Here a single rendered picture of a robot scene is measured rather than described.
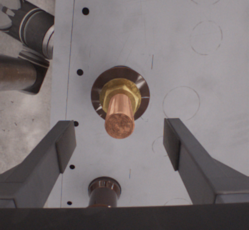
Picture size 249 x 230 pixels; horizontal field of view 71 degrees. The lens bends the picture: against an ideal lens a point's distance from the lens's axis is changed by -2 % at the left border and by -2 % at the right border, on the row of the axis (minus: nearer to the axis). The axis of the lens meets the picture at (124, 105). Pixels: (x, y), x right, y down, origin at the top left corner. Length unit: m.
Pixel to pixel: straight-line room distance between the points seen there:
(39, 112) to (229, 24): 1.85
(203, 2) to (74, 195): 0.52
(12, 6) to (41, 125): 1.62
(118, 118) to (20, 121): 2.01
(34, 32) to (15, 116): 1.70
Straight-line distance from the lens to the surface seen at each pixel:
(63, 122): 0.16
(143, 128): 0.40
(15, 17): 0.56
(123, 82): 0.26
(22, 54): 0.72
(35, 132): 2.13
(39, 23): 0.52
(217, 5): 0.41
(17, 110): 2.12
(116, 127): 0.17
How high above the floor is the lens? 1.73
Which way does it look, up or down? 73 degrees down
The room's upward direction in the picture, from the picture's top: 178 degrees clockwise
